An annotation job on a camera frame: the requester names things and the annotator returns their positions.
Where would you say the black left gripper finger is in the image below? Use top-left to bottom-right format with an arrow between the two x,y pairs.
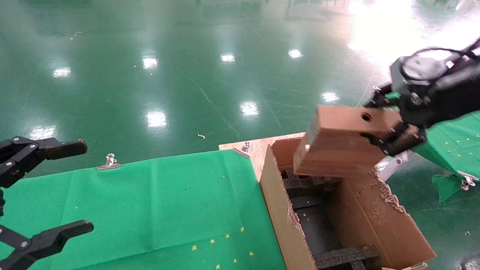
0,220 -> 94,270
0,137 -> 88,188

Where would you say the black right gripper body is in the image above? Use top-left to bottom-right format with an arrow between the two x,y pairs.
390,39 -> 480,126

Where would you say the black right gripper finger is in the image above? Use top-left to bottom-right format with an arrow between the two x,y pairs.
363,84 -> 402,111
362,122 -> 428,157

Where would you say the small brown cardboard box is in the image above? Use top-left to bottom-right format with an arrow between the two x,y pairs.
293,105 -> 426,180

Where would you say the large open cardboard carton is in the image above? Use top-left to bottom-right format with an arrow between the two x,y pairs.
259,137 -> 437,270

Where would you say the black foam bar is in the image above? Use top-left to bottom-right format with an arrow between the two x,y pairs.
291,194 -> 327,210

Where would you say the black foam strip insert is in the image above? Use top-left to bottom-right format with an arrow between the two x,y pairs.
313,244 -> 380,270

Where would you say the white floor stand post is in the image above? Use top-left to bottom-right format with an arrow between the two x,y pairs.
377,149 -> 415,182

